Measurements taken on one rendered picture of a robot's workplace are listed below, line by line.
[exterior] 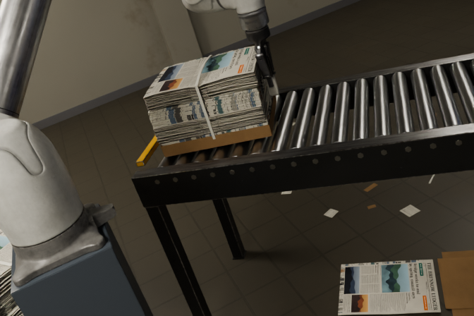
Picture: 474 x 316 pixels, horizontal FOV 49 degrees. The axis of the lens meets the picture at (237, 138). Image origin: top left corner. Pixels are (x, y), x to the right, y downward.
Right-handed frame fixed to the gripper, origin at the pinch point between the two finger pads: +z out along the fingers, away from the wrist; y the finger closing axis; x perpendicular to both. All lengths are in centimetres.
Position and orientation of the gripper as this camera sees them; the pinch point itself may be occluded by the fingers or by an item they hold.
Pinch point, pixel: (271, 85)
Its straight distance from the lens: 171.8
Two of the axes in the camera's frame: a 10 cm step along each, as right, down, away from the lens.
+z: 2.8, 8.6, 4.3
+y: -2.1, 4.9, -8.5
